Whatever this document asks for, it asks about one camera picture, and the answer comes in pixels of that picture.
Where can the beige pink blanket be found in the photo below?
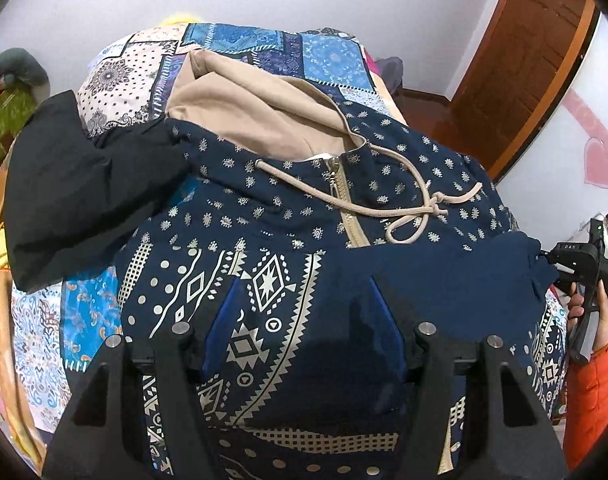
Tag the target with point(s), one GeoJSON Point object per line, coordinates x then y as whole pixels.
{"type": "Point", "coordinates": [6, 375]}

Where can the patchwork printed bedspread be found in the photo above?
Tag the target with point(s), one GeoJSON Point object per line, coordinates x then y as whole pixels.
{"type": "Point", "coordinates": [128, 70]}

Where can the green printed box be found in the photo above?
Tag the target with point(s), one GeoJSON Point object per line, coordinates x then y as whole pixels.
{"type": "Point", "coordinates": [6, 120]}

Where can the black garment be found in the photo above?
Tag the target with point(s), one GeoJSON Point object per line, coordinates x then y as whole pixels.
{"type": "Point", "coordinates": [68, 195]}

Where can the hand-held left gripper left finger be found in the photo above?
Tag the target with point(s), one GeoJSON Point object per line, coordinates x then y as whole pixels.
{"type": "Point", "coordinates": [224, 317]}

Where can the yellow plush item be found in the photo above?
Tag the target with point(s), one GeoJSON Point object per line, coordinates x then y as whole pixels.
{"type": "Point", "coordinates": [173, 20]}

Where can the brown wooden door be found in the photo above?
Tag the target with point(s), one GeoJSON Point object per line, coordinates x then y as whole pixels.
{"type": "Point", "coordinates": [524, 55]}

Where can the navy patterned hoodie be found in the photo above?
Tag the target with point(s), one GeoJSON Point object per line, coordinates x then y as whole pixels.
{"type": "Point", "coordinates": [294, 220]}

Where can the purple pink cloth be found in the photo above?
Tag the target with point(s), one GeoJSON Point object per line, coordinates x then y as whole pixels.
{"type": "Point", "coordinates": [389, 72]}

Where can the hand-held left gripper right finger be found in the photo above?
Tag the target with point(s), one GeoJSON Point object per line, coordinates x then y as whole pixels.
{"type": "Point", "coordinates": [384, 317]}

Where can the person's right hand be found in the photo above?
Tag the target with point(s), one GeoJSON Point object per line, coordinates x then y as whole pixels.
{"type": "Point", "coordinates": [604, 320]}

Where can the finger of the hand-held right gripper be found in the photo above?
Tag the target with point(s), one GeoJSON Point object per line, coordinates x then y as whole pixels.
{"type": "Point", "coordinates": [564, 280]}
{"type": "Point", "coordinates": [551, 256]}

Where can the grey plush toy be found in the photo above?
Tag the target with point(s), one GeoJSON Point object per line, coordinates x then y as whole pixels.
{"type": "Point", "coordinates": [21, 70]}

